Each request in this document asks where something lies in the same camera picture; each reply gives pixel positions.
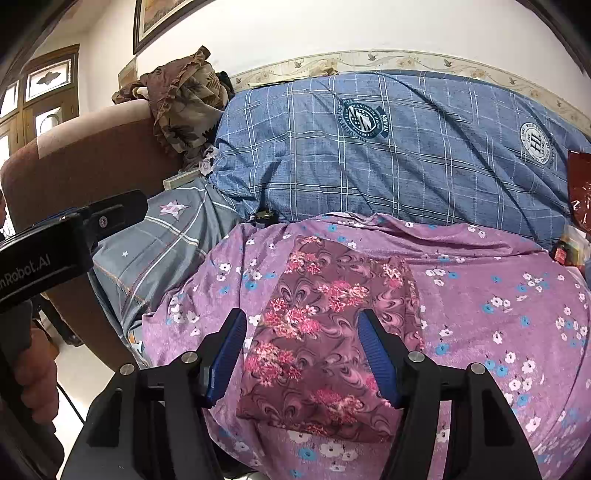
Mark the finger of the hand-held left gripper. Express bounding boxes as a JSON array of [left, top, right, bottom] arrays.
[[32, 210, 86, 230], [85, 189, 148, 245]]

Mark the purple floral blanket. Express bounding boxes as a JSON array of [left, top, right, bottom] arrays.
[[141, 212, 591, 480]]

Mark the small framed picture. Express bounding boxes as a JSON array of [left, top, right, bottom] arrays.
[[119, 56, 138, 86]]

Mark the brown patterned cloth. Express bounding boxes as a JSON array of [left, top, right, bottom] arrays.
[[112, 46, 232, 158]]

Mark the person's left hand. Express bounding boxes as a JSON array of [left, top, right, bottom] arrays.
[[21, 323, 58, 425]]

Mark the red plastic bag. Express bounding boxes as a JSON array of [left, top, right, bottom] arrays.
[[567, 150, 591, 227]]

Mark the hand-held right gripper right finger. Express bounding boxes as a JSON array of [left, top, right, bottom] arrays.
[[358, 309, 541, 480]]

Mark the large framed painting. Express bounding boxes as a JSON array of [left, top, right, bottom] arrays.
[[133, 0, 208, 55]]

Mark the wooden door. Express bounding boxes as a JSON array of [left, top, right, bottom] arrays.
[[0, 44, 80, 162]]

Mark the black cable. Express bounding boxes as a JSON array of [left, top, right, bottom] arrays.
[[55, 383, 86, 423]]

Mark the grey patterned bed sheet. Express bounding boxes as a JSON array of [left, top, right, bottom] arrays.
[[88, 178, 245, 365]]

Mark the maroon floral shirt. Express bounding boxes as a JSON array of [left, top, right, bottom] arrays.
[[235, 235, 426, 444]]

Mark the small black object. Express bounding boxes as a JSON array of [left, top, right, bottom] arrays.
[[254, 205, 280, 227]]

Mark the small white green box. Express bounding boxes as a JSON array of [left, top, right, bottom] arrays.
[[163, 170, 200, 189]]

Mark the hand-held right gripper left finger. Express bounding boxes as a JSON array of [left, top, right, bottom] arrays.
[[62, 308, 247, 480]]

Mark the brown sofa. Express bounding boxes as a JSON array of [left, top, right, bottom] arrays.
[[0, 99, 185, 370]]

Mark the blue plaid quilt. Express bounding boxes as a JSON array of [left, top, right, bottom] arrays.
[[210, 71, 591, 250]]

